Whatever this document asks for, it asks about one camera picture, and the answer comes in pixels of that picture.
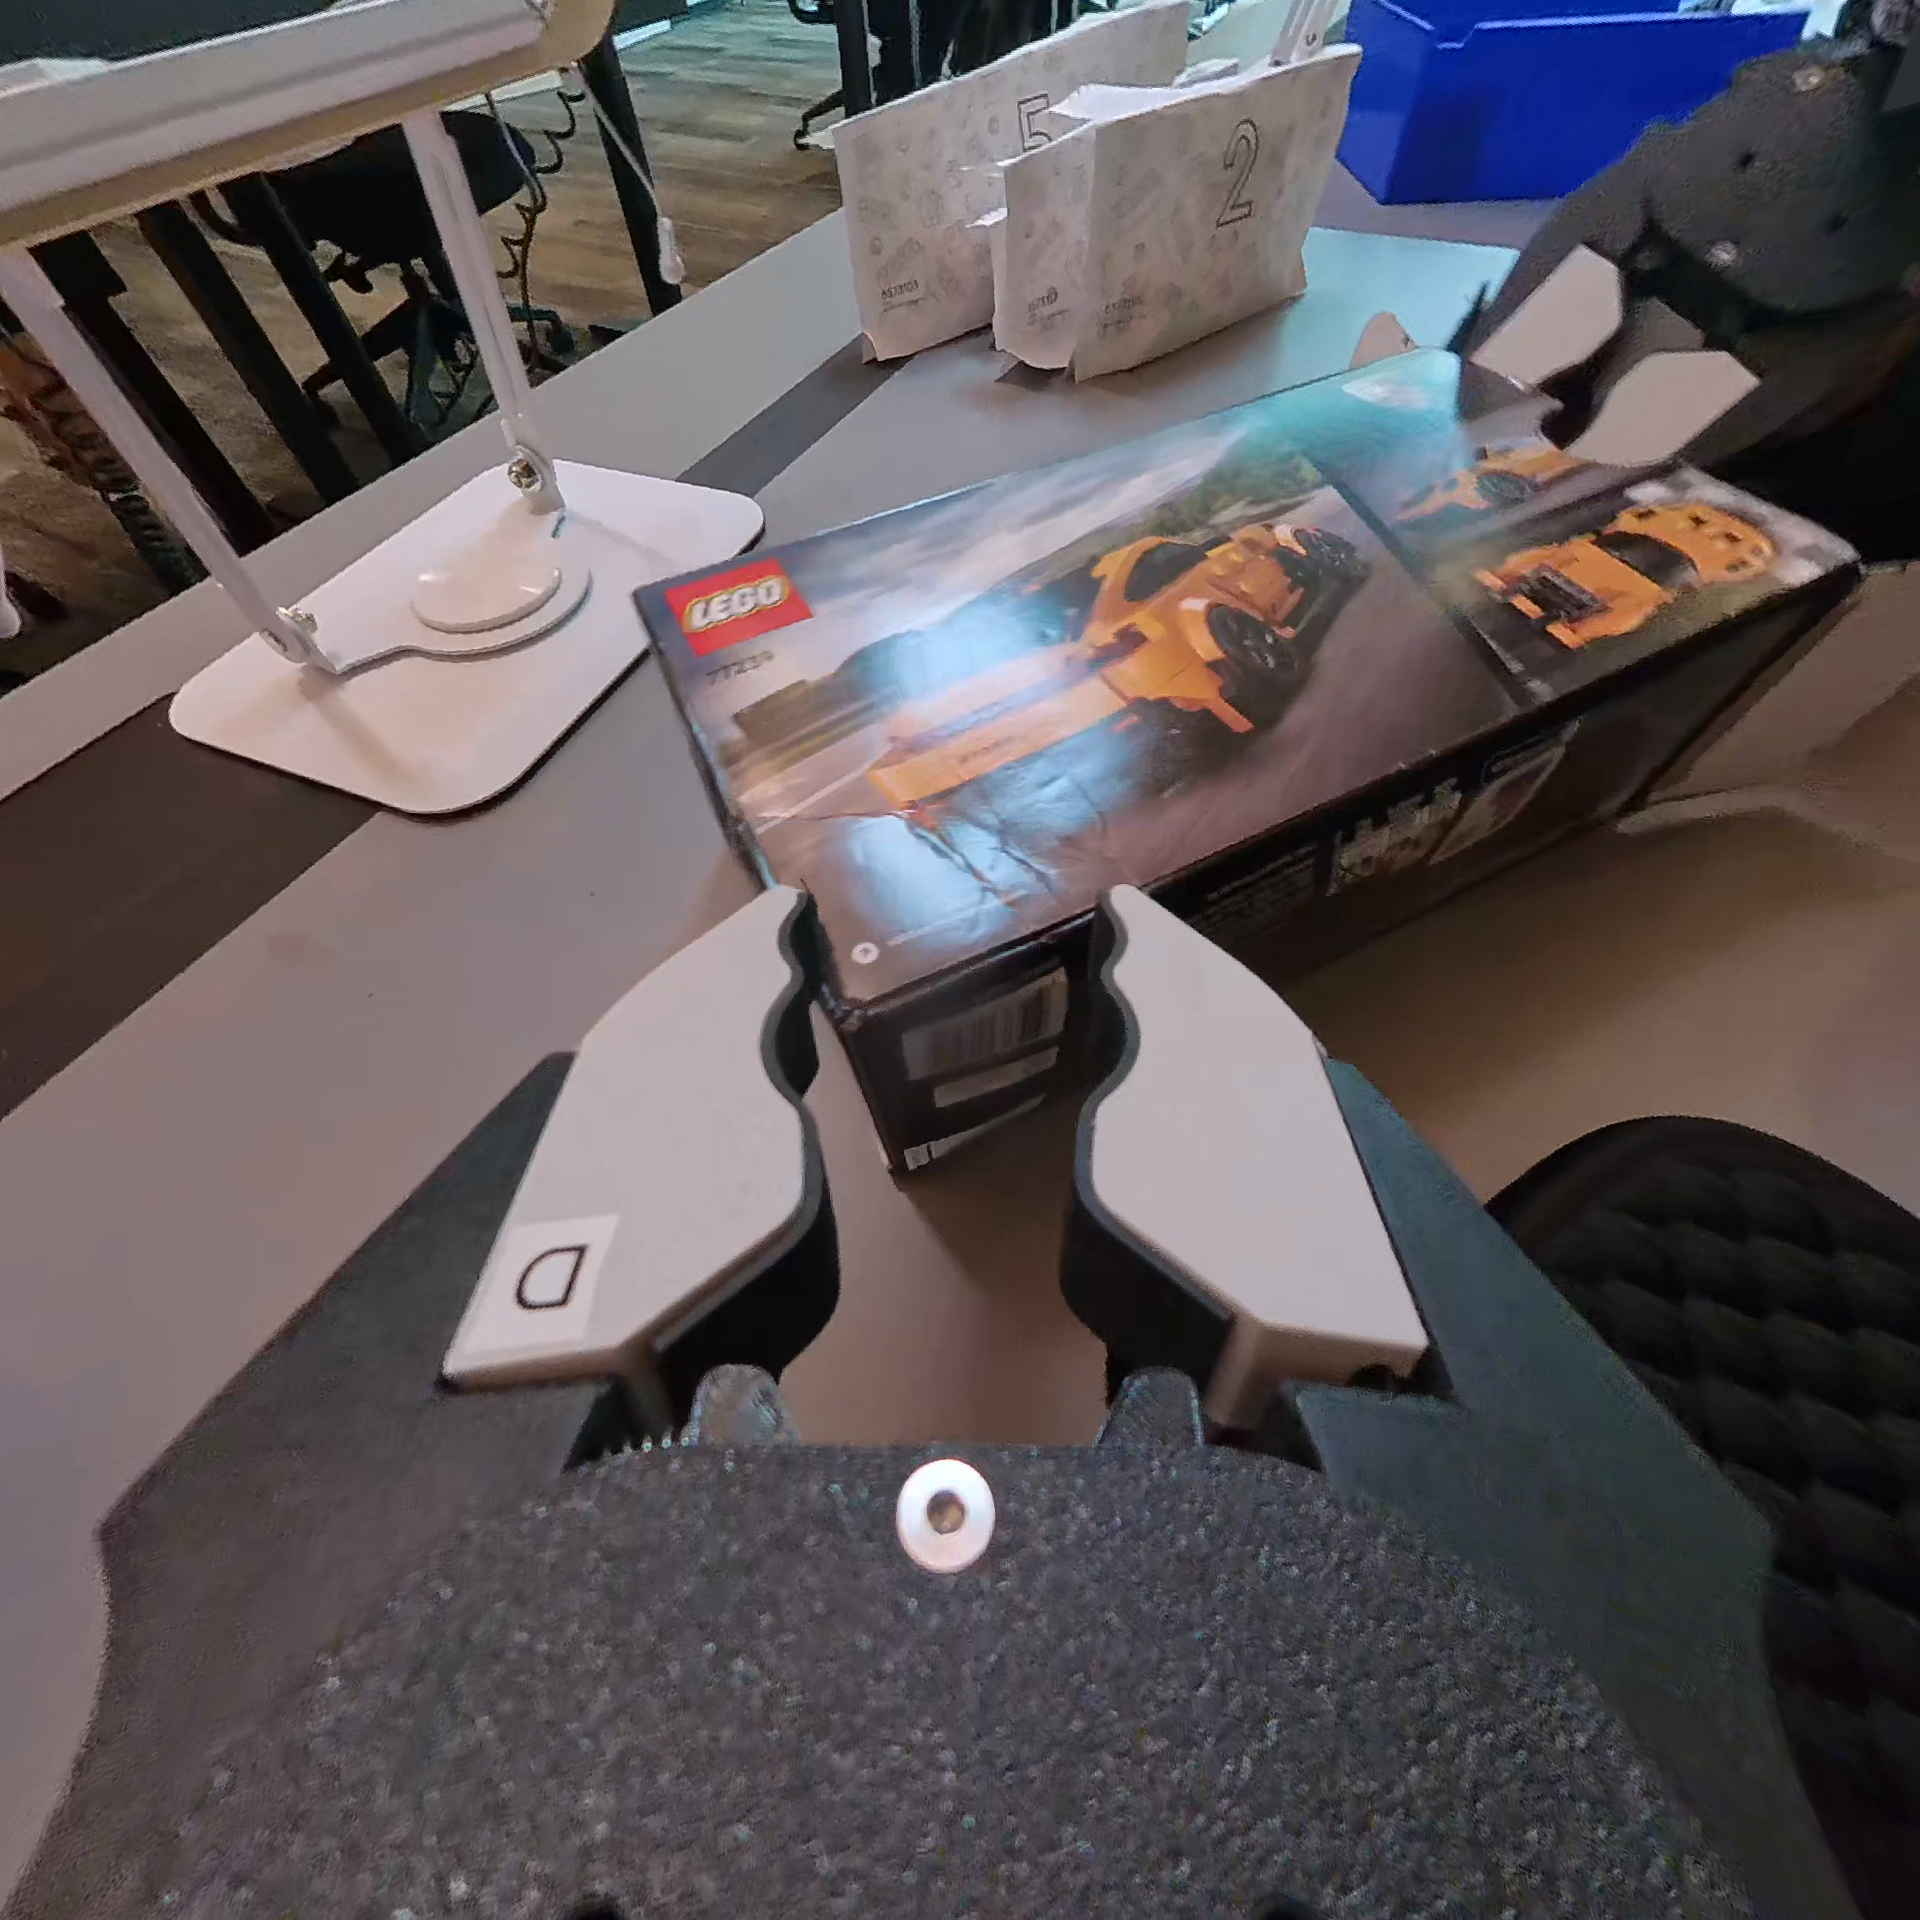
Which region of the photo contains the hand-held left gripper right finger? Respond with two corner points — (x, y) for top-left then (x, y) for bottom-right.
(1055, 884), (1430, 1433)

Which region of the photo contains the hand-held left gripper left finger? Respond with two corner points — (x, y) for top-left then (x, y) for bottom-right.
(441, 884), (838, 1429)

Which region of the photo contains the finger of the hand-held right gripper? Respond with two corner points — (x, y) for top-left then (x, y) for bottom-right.
(1476, 242), (1631, 400)
(1565, 347), (1763, 469)

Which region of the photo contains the white brick-print paper bag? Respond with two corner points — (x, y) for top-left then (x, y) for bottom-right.
(1050, 41), (1368, 384)
(828, 0), (1193, 366)
(989, 134), (1120, 373)

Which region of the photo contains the black toy car box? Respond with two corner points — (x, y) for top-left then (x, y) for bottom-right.
(631, 312), (1865, 1180)

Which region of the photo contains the grey desk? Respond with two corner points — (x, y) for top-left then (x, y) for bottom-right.
(0, 194), (1920, 1920)

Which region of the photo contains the background office desk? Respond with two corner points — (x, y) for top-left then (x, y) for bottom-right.
(133, 150), (451, 504)

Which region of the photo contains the blue plastic storage bin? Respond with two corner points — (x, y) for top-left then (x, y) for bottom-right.
(1338, 0), (1818, 204)

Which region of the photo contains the white metal book stand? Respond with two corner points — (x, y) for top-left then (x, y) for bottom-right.
(0, 0), (767, 820)
(1184, 0), (1352, 77)

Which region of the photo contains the black mesh armrest pad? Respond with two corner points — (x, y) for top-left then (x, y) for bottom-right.
(1484, 1116), (1920, 1824)

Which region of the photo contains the black office chair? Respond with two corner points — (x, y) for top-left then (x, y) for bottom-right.
(194, 112), (580, 437)

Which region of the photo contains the thick black coiled cable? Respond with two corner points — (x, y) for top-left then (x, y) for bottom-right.
(81, 425), (210, 589)

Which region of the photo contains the thin black coiled cable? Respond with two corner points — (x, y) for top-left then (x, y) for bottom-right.
(505, 74), (583, 359)

